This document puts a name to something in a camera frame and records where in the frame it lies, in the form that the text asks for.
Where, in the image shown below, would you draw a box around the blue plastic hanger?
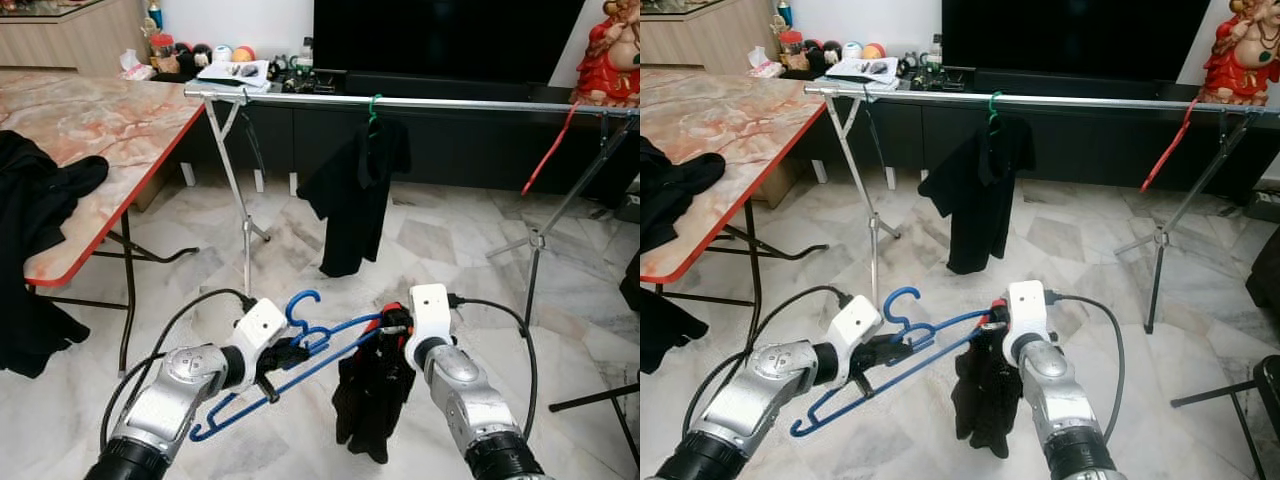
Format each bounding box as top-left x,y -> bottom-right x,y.
190,290 -> 386,443
790,287 -> 1001,438

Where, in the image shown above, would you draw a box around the black shirt red trim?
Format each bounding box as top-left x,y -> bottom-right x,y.
950,318 -> 1026,459
332,305 -> 416,464

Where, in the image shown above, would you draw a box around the red hanger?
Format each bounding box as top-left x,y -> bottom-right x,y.
520,103 -> 581,198
1140,98 -> 1199,193

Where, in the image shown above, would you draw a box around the black printed shirt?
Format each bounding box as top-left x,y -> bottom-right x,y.
297,118 -> 413,279
918,115 -> 1036,276

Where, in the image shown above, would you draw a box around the black television console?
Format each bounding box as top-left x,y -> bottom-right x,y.
810,85 -> 1280,206
180,85 -> 641,206

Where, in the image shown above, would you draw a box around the brown cardboard box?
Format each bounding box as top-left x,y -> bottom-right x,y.
770,155 -> 806,206
135,165 -> 166,213

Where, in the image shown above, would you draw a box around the silver metal clothes rack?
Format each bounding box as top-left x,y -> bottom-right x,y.
805,82 -> 1280,336
185,85 -> 641,329

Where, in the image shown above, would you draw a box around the black soundbar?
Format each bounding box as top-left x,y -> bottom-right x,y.
345,70 -> 541,101
975,68 -> 1171,98

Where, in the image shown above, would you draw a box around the small green toy figures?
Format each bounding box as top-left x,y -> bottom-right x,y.
900,52 -> 966,91
270,55 -> 336,93

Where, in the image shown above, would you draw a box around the black clothes pile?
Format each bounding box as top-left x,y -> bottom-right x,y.
0,130 -> 111,379
640,135 -> 728,376

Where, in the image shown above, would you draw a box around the dark sofa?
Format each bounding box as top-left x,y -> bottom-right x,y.
1245,225 -> 1280,311

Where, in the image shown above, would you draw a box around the marble table red edge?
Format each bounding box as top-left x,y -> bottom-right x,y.
0,70 -> 206,376
640,68 -> 829,351

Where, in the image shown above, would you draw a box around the black television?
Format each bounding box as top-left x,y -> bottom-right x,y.
942,0 -> 1214,81
313,0 -> 586,83

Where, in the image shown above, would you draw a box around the red gold statue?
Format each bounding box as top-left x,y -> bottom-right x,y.
1200,0 -> 1280,104
573,0 -> 641,106

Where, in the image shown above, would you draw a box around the light wooden cabinet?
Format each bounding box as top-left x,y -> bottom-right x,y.
640,0 -> 781,73
0,0 -> 151,76

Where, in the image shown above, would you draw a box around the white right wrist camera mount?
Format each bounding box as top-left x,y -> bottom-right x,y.
408,283 -> 456,371
1005,280 -> 1051,366

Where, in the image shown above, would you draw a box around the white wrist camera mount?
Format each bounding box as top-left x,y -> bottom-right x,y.
828,295 -> 883,386
232,298 -> 289,386
1005,280 -> 1051,366
408,283 -> 456,371

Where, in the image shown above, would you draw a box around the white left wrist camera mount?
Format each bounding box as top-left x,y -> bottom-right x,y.
828,295 -> 883,386
232,298 -> 289,386

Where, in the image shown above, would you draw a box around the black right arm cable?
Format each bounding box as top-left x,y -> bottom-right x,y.
1045,291 -> 1127,441
447,293 -> 541,413

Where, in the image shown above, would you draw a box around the thin black wire hanger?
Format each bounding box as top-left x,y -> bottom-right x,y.
860,97 -> 896,176
235,100 -> 271,181

